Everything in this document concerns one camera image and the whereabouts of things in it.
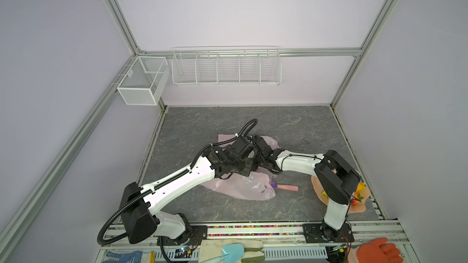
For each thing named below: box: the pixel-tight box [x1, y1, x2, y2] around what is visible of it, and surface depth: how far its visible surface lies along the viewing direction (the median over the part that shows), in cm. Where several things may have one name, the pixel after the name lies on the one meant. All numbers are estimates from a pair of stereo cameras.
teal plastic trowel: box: [200, 242, 245, 263], surface depth 70 cm
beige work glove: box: [198, 239, 266, 263], surface depth 71 cm
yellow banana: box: [355, 182, 367, 194], surface depth 80 cm
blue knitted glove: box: [101, 250, 144, 263], surface depth 70 cm
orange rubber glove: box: [347, 237, 404, 263], surface depth 70 cm
